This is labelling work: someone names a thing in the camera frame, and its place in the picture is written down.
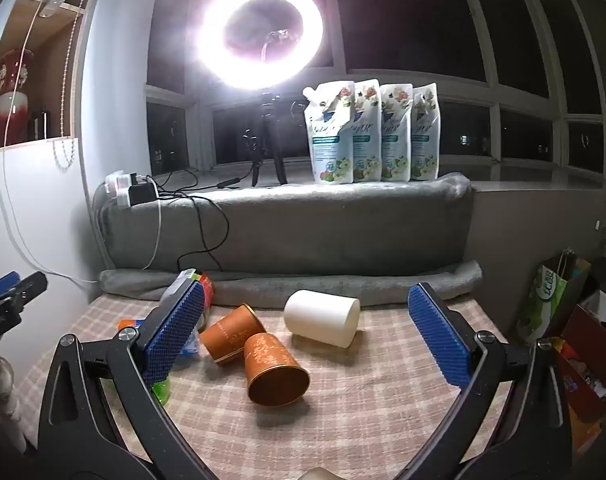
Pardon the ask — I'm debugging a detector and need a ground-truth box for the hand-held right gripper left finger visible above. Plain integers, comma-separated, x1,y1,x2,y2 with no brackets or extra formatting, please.
37,280,206,480

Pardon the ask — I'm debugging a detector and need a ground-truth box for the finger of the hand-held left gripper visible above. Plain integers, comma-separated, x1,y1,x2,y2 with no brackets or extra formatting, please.
0,271,48,317

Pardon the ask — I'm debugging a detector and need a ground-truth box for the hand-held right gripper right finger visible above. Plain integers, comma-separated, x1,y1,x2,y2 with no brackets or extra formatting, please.
393,282,574,480

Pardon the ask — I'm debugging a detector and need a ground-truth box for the orange patterned cup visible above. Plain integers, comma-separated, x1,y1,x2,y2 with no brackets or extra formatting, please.
242,332,311,407
199,303,268,367

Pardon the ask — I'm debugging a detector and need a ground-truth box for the white cup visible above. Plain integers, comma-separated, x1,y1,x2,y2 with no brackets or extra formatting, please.
283,289,361,349

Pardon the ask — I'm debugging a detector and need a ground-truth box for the blue and orange packet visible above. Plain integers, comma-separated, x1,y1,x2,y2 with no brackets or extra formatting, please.
117,317,150,335

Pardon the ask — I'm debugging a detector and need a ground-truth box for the red and green can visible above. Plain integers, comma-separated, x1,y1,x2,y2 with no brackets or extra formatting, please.
175,269,217,313

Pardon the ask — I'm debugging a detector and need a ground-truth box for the green plastic wrapper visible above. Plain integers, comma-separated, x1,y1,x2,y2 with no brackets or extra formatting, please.
152,376,172,407

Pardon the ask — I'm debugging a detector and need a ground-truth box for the checked table cloth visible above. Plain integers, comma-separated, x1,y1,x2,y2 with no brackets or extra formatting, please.
10,292,509,480

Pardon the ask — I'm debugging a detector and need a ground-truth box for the green shopping bag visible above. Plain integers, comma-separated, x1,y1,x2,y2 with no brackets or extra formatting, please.
514,254,592,347

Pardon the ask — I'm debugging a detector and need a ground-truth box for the black charger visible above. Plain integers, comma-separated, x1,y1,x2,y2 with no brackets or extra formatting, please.
130,183,160,206

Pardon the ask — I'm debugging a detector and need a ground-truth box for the white power strip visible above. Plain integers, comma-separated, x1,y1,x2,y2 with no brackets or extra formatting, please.
105,172,154,209

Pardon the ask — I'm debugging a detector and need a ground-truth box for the red cardboard box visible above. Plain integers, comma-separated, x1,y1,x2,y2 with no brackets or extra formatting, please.
552,289,606,425

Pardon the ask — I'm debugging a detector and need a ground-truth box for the folded grey blanket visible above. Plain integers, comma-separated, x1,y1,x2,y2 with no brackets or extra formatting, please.
94,172,474,282

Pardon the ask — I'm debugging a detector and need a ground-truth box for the dark bottle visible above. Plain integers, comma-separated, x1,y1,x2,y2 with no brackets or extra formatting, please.
30,107,52,142

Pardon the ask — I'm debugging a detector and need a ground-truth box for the red and white vase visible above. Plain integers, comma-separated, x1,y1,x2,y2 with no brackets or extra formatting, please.
0,49,35,150

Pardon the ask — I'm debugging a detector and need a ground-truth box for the black tripod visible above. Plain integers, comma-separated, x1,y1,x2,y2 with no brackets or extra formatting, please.
242,87,289,188

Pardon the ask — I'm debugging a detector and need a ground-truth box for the white refill pouch with spout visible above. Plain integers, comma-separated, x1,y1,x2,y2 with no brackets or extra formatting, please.
303,82,357,185

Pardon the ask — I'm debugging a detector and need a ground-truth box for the short white cable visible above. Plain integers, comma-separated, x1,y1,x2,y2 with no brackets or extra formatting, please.
142,199,165,272

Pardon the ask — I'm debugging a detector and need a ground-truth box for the black cable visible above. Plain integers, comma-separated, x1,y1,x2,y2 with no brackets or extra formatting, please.
153,169,245,274

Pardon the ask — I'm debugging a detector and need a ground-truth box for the long white cable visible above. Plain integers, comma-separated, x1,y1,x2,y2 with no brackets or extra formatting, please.
0,0,100,287

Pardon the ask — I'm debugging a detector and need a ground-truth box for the white window frame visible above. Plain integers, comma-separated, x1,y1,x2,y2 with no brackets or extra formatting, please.
144,0,606,192

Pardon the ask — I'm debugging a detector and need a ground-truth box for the beaded blind cord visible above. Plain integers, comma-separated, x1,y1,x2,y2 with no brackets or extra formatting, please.
52,0,108,169

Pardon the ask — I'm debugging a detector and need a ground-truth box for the wooden wall shelf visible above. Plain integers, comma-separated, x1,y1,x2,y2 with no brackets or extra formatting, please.
0,0,104,155

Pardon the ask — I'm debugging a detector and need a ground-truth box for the ring light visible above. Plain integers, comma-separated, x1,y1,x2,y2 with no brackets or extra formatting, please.
189,0,330,90

